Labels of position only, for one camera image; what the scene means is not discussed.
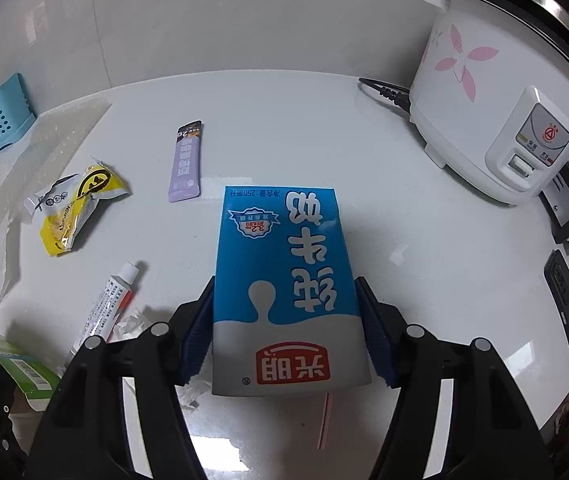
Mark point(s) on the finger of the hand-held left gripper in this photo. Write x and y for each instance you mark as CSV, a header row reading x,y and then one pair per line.
x,y
0,410

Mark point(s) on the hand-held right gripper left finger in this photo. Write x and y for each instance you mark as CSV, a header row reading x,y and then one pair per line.
x,y
198,332

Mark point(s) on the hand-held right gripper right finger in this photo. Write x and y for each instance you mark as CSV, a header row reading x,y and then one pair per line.
x,y
375,332

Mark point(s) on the green white cardboard box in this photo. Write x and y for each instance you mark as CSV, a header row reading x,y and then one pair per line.
x,y
4,360

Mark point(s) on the blue white milk carton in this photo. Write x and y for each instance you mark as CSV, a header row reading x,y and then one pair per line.
x,y
284,260

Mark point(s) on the plastic bottle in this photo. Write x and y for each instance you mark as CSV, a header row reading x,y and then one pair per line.
x,y
185,170

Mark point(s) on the yellow snack wrapper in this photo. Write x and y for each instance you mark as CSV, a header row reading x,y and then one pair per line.
x,y
74,205

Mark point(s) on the white ointment tube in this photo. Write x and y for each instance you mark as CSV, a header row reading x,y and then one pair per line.
x,y
107,305

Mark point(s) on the pink drinking straw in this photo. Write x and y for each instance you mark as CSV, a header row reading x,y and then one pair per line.
x,y
325,420

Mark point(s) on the white flowered rice cooker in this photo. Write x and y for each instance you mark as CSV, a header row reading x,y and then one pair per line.
x,y
464,110

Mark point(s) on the blue perforated utensil holder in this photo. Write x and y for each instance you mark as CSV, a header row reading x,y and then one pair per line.
x,y
4,120

